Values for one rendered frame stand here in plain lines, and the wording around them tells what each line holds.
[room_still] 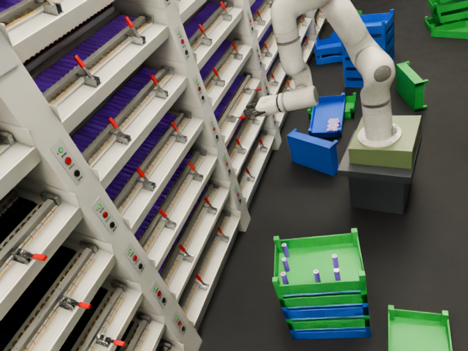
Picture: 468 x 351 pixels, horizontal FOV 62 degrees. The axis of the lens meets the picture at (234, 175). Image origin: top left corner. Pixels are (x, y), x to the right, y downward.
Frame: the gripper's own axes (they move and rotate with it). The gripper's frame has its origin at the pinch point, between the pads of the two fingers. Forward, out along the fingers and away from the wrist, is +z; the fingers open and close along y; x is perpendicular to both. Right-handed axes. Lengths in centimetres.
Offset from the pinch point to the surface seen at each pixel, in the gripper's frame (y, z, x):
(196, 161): 26.9, 19.9, 4.9
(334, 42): -187, 4, 54
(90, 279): 100, 12, -13
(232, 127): -2.4, 14.3, 8.4
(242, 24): -50, 10, -23
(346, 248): 50, -41, 37
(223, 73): -17.2, 14.4, -13.3
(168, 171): 53, 10, -11
